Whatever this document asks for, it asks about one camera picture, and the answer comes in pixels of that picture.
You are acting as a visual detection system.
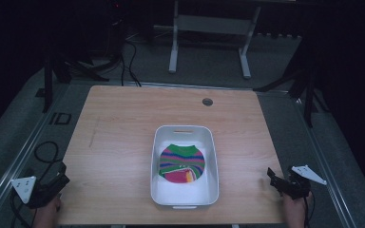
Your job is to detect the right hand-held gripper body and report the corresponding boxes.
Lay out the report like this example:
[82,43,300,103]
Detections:
[279,164,328,201]

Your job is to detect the person's right hand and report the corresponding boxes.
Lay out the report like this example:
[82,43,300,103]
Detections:
[280,191,315,228]

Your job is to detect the thin black cable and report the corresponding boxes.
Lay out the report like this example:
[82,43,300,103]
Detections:
[302,196,316,228]

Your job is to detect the person's left hand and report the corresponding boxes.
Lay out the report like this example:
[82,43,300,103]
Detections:
[32,195,63,228]

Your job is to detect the colourful striped knitted cloth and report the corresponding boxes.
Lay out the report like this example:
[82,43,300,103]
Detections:
[158,143,206,184]

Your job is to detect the white plastic bin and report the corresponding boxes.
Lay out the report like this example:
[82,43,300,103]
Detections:
[149,124,220,210]

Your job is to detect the black looped cable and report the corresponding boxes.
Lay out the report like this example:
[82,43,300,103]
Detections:
[33,141,62,181]

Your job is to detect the black floor cables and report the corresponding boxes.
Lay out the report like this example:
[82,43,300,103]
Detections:
[119,39,143,87]

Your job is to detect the black metal stand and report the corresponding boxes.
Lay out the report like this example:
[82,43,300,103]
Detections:
[42,55,110,114]
[253,61,331,129]

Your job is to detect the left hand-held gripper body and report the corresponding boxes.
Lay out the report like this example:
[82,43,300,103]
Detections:
[10,172,62,210]

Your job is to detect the metal floor rail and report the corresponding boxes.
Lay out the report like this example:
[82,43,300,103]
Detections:
[293,94,362,228]
[0,85,71,222]

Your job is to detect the white metal desk frame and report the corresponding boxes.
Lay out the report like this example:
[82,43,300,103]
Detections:
[168,0,262,80]

